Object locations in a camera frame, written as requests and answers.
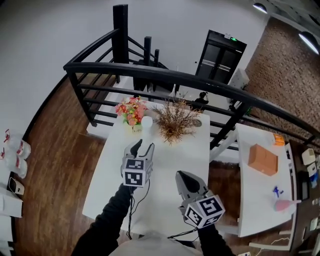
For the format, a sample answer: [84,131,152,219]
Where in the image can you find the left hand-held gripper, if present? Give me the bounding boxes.
[120,138,156,188]

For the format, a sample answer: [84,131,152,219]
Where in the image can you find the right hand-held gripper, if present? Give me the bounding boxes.
[175,170,226,230]

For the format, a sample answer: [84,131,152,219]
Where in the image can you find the white spray bottle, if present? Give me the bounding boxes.
[140,115,154,154]

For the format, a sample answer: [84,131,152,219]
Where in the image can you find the person's right forearm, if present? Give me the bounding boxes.
[196,223,236,256]

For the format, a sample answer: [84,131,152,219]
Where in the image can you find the person's left forearm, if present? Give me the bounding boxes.
[71,183,138,256]

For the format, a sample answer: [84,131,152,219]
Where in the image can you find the pink plastic bottle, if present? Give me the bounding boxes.
[274,198,303,214]

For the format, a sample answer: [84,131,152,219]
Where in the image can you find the colourful potted flowers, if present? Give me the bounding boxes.
[114,95,149,135]

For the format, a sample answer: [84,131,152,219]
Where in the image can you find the dried brown plant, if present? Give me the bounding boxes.
[150,97,204,146]

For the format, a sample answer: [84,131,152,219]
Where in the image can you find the person's grey clothed torso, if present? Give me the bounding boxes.
[107,230,204,256]

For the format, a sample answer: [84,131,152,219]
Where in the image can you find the brown cardboard box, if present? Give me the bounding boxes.
[247,143,279,177]

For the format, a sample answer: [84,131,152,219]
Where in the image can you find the black metal railing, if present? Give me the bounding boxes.
[63,3,320,151]

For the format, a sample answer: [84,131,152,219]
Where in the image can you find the small blue object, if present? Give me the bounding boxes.
[272,185,285,200]

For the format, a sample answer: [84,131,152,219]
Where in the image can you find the small orange box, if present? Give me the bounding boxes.
[272,132,286,147]

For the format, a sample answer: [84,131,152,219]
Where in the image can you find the white cabinet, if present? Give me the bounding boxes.
[228,67,251,91]

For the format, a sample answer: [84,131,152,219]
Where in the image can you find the black double door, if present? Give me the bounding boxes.
[194,29,248,85]

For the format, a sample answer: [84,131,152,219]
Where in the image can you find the cream desk device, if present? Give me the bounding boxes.
[300,147,316,166]

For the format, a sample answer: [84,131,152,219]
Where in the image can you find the clear plastic bags with red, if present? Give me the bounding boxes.
[0,128,32,180]

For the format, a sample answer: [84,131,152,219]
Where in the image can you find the white small appliance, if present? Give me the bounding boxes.
[7,175,26,196]

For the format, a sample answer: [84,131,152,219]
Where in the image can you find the white flat box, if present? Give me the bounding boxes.
[0,192,24,219]

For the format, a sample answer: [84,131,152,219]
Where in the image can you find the oval ceiling lamp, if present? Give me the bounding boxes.
[298,30,320,56]
[252,2,268,15]

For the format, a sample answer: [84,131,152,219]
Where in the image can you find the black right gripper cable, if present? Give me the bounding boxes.
[166,225,199,242]

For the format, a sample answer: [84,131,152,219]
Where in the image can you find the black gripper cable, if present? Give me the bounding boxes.
[125,178,151,241]
[166,225,199,242]

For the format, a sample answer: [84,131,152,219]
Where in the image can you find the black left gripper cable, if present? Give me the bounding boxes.
[125,178,151,241]

